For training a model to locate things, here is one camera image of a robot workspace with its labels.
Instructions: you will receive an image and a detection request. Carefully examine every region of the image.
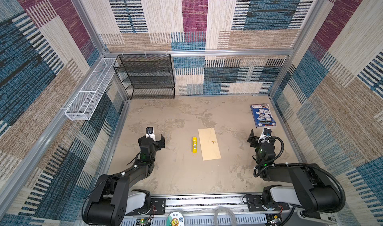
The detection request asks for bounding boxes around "yellow glue stick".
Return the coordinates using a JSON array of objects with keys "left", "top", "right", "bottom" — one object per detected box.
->
[{"left": 192, "top": 137, "right": 197, "bottom": 153}]

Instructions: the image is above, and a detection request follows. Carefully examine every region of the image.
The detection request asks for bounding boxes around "manila paper envelope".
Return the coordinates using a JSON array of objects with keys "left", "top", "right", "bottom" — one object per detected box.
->
[{"left": 198, "top": 128, "right": 221, "bottom": 161}]

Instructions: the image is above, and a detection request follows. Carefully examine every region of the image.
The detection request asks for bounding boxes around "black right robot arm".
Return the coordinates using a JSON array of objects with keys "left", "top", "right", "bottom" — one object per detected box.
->
[{"left": 247, "top": 128, "right": 346, "bottom": 213}]

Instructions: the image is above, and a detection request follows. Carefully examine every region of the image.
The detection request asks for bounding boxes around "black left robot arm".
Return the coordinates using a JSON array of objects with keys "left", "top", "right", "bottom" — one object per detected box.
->
[{"left": 81, "top": 135, "right": 166, "bottom": 226}]

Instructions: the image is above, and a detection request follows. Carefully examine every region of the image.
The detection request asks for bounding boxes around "blue comic paperback book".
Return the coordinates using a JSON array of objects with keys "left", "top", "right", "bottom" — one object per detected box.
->
[{"left": 250, "top": 103, "right": 276, "bottom": 127}]

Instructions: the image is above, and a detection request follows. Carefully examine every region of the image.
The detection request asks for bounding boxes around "clear plastic tube loop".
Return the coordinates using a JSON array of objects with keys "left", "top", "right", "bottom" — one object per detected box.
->
[{"left": 213, "top": 207, "right": 237, "bottom": 226}]

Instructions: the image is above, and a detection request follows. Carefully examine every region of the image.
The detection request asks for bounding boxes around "white handheld device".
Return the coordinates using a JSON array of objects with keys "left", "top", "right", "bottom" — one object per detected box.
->
[{"left": 297, "top": 209, "right": 338, "bottom": 226}]

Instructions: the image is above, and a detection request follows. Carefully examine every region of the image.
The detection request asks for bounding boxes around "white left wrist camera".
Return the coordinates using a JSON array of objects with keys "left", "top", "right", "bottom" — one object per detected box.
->
[{"left": 146, "top": 126, "right": 156, "bottom": 141}]

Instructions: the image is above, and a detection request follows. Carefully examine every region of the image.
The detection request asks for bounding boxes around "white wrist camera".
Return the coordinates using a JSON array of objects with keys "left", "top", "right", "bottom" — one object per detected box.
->
[
  {"left": 258, "top": 127, "right": 272, "bottom": 144},
  {"left": 146, "top": 126, "right": 156, "bottom": 141}
]

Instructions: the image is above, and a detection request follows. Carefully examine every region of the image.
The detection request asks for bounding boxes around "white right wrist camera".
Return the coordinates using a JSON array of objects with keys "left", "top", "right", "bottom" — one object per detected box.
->
[{"left": 258, "top": 127, "right": 272, "bottom": 144}]

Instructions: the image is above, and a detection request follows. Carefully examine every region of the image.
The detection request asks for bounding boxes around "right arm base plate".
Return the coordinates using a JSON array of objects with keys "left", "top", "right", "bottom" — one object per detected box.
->
[{"left": 242, "top": 194, "right": 290, "bottom": 213}]

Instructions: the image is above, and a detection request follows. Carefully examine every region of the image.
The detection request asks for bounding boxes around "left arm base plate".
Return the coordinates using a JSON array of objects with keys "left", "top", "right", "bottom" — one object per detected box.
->
[{"left": 127, "top": 198, "right": 166, "bottom": 216}]

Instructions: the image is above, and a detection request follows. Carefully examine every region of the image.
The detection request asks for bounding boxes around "black wire mesh shelf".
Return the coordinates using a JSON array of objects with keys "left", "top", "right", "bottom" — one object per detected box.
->
[{"left": 114, "top": 54, "right": 176, "bottom": 100}]

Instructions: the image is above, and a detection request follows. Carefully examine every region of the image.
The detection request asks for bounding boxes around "white wire mesh basket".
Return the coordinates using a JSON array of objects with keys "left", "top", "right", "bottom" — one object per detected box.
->
[{"left": 65, "top": 58, "right": 116, "bottom": 121}]

